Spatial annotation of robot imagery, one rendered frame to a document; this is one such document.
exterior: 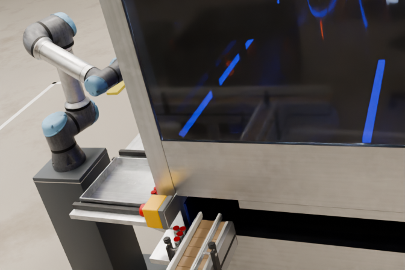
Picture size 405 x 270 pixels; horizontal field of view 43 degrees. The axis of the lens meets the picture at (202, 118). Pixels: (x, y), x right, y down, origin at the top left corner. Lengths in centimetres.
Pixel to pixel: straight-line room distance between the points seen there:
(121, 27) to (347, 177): 69
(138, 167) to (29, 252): 149
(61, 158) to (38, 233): 121
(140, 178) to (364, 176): 91
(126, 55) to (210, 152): 35
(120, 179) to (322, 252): 82
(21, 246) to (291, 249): 220
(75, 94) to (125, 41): 98
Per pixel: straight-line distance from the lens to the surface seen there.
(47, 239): 339
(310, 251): 155
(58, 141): 230
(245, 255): 164
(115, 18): 135
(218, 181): 148
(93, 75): 190
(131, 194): 188
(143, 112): 144
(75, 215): 189
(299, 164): 136
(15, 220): 370
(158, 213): 152
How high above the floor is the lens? 192
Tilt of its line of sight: 28 degrees down
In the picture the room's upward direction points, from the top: 13 degrees counter-clockwise
